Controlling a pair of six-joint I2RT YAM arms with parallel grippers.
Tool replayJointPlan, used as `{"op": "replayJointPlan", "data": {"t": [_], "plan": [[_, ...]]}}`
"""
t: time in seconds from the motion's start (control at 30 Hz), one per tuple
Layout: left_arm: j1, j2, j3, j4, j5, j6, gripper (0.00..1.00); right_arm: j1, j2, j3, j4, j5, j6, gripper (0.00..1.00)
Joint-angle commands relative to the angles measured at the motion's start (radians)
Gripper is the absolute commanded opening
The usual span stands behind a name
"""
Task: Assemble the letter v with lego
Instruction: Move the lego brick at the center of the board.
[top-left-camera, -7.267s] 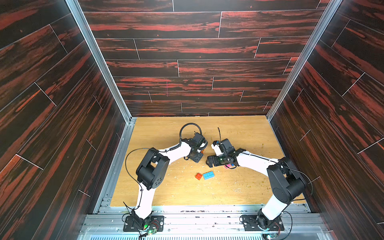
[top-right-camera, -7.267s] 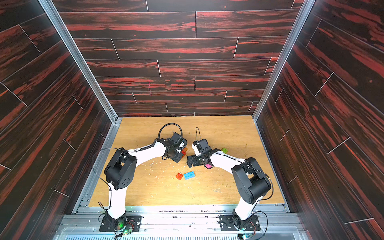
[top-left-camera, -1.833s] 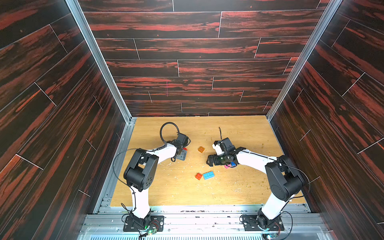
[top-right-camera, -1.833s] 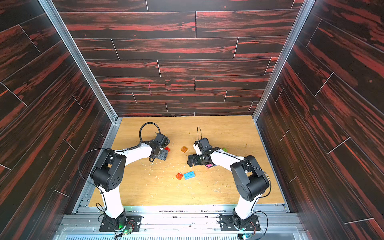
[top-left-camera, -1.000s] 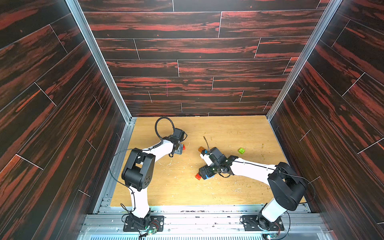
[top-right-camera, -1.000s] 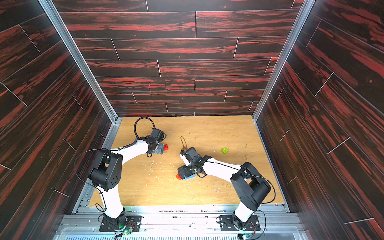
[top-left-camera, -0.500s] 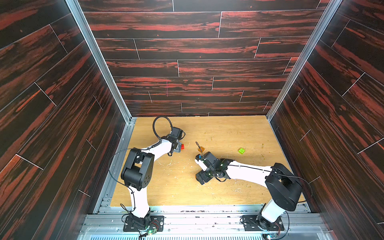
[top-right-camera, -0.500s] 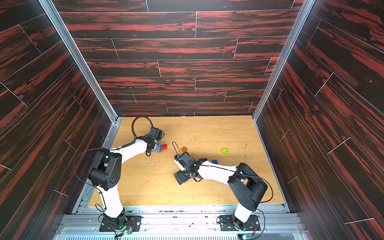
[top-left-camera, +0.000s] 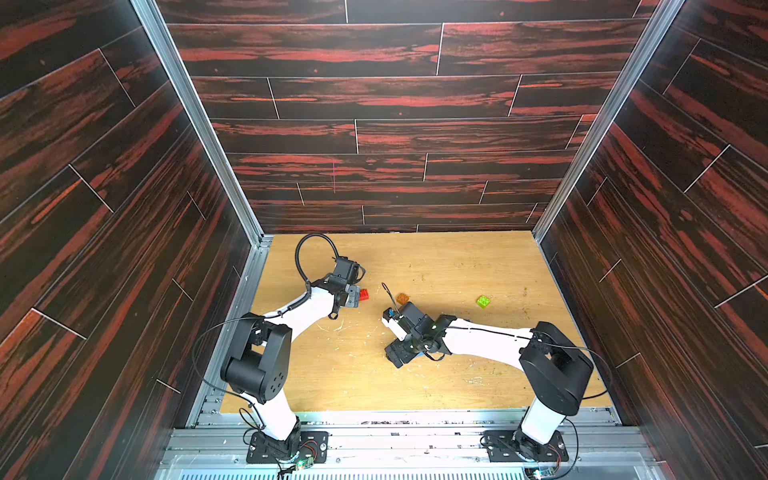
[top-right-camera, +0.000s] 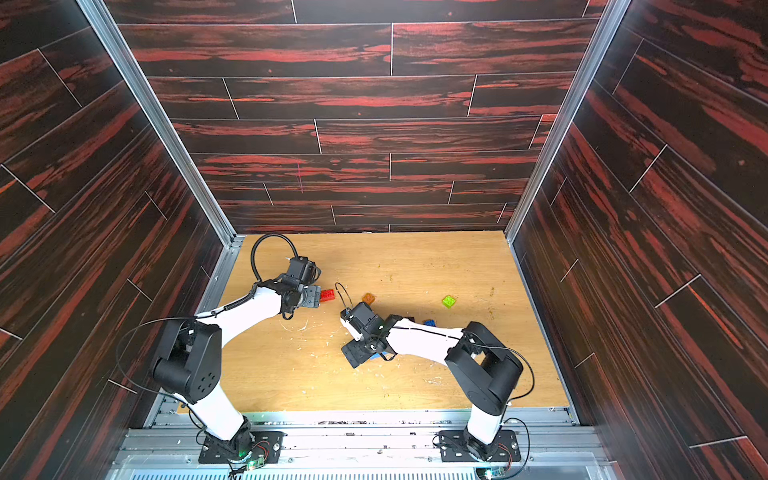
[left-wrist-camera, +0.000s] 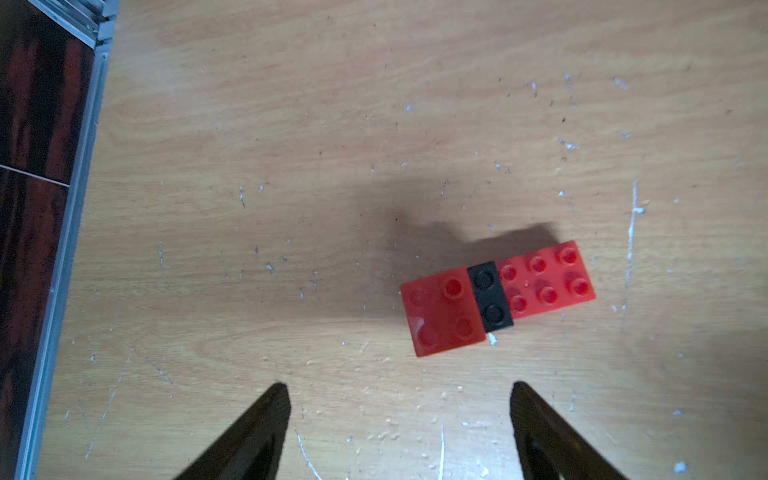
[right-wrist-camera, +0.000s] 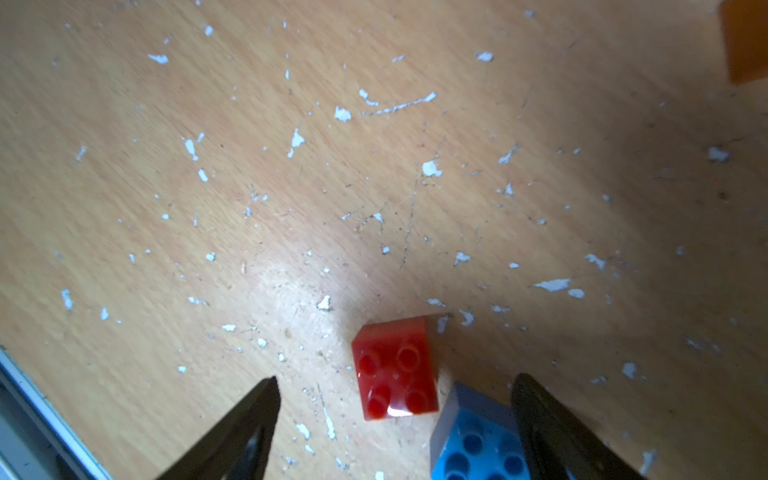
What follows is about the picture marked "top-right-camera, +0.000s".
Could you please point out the green 2x2 lego brick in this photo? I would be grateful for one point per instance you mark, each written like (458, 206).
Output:
(449, 301)

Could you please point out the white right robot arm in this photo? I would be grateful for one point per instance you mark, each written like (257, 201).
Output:
(484, 368)

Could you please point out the aluminium corner post right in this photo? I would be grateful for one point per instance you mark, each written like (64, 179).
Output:
(605, 31)

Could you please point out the red 2x4 lego brick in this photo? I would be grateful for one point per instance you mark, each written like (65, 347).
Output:
(327, 295)

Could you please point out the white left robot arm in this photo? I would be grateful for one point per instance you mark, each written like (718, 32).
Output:
(188, 361)

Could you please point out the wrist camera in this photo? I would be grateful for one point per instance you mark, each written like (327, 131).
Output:
(302, 270)
(363, 318)

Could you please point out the aluminium corner post left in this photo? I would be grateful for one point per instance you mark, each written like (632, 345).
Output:
(100, 19)

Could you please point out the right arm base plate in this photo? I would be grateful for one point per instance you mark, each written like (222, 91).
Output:
(457, 446)

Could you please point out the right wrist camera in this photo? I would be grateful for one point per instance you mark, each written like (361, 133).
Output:
(363, 318)

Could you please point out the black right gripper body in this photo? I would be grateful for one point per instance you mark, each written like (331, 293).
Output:
(358, 349)

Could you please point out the aluminium corner post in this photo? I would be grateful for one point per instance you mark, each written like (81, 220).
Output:
(100, 19)
(605, 31)

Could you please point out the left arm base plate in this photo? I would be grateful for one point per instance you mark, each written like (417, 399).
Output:
(255, 448)

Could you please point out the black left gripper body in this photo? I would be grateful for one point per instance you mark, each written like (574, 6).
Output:
(309, 297)

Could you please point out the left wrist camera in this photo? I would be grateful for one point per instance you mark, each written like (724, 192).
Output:
(302, 270)

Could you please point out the aluminium front rail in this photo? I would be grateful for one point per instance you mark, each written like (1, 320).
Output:
(426, 450)

